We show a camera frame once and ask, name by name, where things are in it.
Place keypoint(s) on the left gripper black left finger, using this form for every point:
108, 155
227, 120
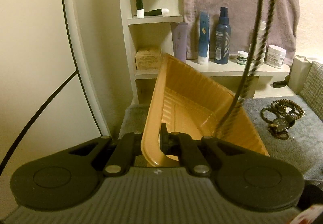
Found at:
124, 154

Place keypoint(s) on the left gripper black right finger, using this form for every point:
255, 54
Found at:
186, 150

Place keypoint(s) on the orange plastic tray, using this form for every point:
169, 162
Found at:
186, 101

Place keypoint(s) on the small brown cardboard box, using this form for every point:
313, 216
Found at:
148, 58

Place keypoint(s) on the white blue tube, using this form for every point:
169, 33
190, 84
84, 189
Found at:
204, 38

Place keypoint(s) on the small green white jar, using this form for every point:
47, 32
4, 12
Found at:
242, 57

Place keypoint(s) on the lilac tube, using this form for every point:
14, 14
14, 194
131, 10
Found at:
179, 40

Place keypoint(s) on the black rectangular device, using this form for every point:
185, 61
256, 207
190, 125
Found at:
279, 84

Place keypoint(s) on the dark blue spray bottle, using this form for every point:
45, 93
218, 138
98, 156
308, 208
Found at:
223, 37

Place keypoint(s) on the grey fluffy mat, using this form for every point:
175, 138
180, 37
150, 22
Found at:
302, 147

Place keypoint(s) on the lying black lip balm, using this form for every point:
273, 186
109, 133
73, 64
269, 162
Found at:
156, 12

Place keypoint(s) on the large white cream jar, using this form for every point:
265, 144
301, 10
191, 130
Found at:
275, 56

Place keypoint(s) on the clear white spray bottle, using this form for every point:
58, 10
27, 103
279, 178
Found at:
260, 34

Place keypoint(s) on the grey striped pillow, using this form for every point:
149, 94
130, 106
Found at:
312, 89

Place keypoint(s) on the cream corner shelf unit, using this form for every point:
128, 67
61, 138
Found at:
155, 31

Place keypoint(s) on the upright black lip balm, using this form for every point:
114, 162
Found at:
140, 9

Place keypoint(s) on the mauve hanging towel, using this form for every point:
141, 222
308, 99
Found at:
241, 15

